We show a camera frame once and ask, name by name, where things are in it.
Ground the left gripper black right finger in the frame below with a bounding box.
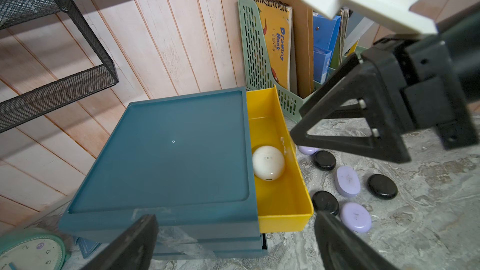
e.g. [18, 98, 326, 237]
[314, 211, 396, 270]

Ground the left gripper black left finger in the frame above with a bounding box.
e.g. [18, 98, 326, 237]
[83, 214, 159, 270]

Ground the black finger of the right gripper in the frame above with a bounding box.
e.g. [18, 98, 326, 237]
[291, 56, 411, 164]

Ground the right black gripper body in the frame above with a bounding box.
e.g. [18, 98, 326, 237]
[361, 7, 480, 150]

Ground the purple earphone case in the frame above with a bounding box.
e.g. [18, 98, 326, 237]
[298, 146, 320, 156]
[340, 202, 372, 233]
[334, 166, 361, 198]

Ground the yellow top drawer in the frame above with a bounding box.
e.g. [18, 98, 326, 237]
[246, 87, 313, 233]

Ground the purple earphone case top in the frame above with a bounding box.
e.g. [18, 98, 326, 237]
[298, 146, 320, 156]

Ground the teal drawer cabinet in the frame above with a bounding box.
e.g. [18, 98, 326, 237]
[58, 87, 268, 260]

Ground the white earphone case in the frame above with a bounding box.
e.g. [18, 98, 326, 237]
[252, 146, 286, 181]

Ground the small blue notebook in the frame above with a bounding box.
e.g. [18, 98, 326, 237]
[74, 237, 101, 259]

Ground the black earphone case left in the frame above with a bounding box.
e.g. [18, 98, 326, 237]
[311, 191, 340, 216]

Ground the black earphone case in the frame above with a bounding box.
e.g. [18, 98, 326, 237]
[311, 191, 340, 216]
[312, 150, 337, 171]
[367, 174, 398, 200]

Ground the blue folder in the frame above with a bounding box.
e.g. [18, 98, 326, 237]
[313, 12, 341, 84]

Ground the black earphone case lower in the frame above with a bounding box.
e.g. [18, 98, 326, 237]
[367, 174, 398, 200]

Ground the black earphone case top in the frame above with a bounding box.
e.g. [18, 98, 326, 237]
[312, 150, 337, 171]

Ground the green file organizer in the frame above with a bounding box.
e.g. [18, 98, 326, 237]
[237, 0, 368, 124]

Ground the green round alarm clock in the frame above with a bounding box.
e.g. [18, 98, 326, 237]
[1, 227, 71, 270]

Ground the yellow drawing book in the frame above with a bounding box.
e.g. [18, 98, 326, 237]
[251, 0, 293, 90]

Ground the black mesh basket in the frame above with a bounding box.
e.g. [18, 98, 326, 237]
[1, 0, 125, 133]

